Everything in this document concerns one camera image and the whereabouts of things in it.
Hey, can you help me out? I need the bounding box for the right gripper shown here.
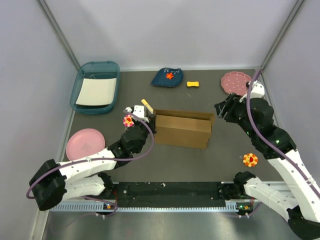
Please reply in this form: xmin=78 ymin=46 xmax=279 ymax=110
xmin=213 ymin=92 xmax=256 ymax=138

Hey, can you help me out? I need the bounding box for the plain pink plate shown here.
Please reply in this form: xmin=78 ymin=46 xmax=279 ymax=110
xmin=65 ymin=128 xmax=106 ymax=161

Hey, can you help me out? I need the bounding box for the white paper sheet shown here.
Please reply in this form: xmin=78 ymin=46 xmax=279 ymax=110
xmin=75 ymin=78 xmax=117 ymax=106

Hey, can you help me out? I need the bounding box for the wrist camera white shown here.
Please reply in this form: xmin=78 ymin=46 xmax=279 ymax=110
xmin=250 ymin=80 xmax=265 ymax=99
xmin=125 ymin=105 xmax=149 ymax=123

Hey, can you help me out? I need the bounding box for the yellow pink marker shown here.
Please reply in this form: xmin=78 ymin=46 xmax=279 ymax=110
xmin=141 ymin=99 xmax=154 ymax=114

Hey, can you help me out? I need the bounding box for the aluminium frame profile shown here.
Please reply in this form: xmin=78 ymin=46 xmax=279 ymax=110
xmin=39 ymin=181 xmax=313 ymax=213

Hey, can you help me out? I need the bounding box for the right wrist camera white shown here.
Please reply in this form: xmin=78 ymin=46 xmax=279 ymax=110
xmin=250 ymin=80 xmax=265 ymax=99

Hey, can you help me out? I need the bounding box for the dark blue fish dish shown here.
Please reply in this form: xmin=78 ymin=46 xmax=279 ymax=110
xmin=150 ymin=67 xmax=184 ymax=88

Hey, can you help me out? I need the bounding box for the pink dotted plate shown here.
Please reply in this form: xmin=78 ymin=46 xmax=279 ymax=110
xmin=221 ymin=71 xmax=252 ymax=96

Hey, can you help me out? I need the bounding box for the yellow bone sponge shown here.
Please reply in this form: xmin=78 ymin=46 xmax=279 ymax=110
xmin=186 ymin=81 xmax=200 ymax=88

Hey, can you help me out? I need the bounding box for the teal plastic bin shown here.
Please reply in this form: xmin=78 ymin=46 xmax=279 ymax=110
xmin=70 ymin=61 xmax=120 ymax=115

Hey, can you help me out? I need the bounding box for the orange yellow flower charm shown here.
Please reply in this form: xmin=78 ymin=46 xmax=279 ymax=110
xmin=239 ymin=153 xmax=259 ymax=168

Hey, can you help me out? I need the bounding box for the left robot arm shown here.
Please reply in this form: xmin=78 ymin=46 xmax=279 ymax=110
xmin=26 ymin=120 xmax=156 ymax=211

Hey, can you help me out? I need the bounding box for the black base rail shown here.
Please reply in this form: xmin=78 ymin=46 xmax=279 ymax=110
xmin=84 ymin=181 xmax=266 ymax=208

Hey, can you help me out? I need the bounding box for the brown cardboard box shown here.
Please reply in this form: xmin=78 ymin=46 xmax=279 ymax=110
xmin=154 ymin=109 xmax=215 ymax=149

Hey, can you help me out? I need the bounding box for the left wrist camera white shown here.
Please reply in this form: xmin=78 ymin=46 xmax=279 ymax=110
xmin=125 ymin=105 xmax=149 ymax=123

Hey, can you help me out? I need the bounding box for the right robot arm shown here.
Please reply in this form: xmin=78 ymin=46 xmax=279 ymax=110
xmin=214 ymin=93 xmax=320 ymax=240

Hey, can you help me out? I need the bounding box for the pink flower charm left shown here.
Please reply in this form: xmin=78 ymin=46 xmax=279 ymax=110
xmin=122 ymin=114 xmax=135 ymax=130

